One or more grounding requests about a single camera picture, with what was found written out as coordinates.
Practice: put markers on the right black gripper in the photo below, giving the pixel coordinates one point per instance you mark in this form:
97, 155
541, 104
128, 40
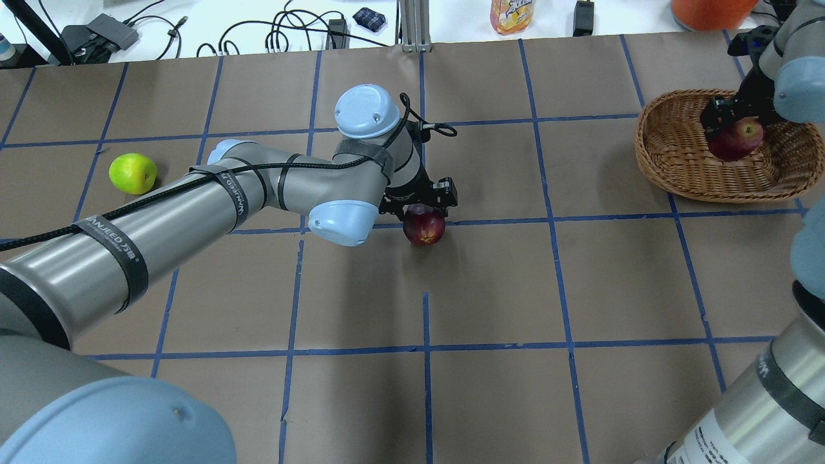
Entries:
729, 111

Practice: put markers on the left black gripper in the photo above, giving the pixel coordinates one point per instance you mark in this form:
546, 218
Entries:
408, 192

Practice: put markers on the dark red apple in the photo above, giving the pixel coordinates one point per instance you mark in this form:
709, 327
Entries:
423, 225

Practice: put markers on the red yellow apple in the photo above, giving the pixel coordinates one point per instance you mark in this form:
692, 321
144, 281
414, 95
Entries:
737, 141

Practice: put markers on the green apple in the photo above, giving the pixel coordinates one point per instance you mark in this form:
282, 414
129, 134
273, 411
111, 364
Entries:
133, 173

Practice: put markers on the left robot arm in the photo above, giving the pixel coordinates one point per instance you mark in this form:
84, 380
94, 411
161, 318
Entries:
62, 407

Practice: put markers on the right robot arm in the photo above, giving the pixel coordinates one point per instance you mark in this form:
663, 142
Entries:
739, 376

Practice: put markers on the wicker basket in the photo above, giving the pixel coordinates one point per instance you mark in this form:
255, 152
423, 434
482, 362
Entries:
752, 162

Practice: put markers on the orange round object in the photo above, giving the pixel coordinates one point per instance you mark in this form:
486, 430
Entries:
711, 15

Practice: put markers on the black power adapter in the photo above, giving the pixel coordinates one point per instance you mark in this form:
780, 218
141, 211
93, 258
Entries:
337, 34

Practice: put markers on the dark blue pouch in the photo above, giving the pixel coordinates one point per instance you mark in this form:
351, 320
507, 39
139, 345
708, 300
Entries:
369, 19

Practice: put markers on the black adapter right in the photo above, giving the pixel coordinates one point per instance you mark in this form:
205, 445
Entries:
584, 18

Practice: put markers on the orange juice bottle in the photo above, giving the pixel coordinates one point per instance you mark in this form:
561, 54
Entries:
511, 17

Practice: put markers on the black usb hub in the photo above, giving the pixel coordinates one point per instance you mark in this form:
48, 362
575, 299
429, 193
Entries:
97, 41

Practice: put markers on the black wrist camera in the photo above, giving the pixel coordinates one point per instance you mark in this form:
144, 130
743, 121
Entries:
752, 43

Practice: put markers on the aluminium frame post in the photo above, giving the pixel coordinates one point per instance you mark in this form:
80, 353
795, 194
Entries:
414, 33

